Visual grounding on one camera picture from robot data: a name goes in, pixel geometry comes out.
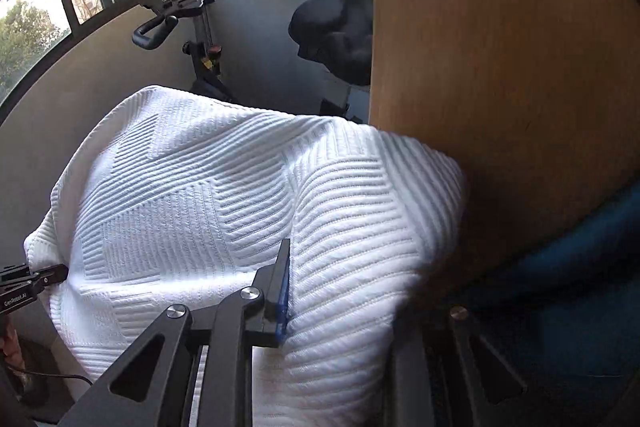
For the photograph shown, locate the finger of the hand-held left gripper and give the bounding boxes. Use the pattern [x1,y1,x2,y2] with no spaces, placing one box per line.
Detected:
[30,263,70,289]

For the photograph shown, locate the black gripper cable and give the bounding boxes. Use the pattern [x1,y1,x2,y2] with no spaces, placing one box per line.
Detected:
[20,369,94,386]

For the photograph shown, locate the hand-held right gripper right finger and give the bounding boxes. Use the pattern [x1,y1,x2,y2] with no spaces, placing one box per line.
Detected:
[390,305,538,427]

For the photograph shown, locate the person's left hand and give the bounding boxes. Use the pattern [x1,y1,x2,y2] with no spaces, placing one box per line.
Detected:
[0,327,23,370]

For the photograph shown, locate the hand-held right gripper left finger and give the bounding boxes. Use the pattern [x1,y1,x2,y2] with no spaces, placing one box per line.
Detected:
[57,238,292,427]

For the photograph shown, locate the white textured shirt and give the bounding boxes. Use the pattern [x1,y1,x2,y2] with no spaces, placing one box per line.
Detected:
[24,84,470,427]

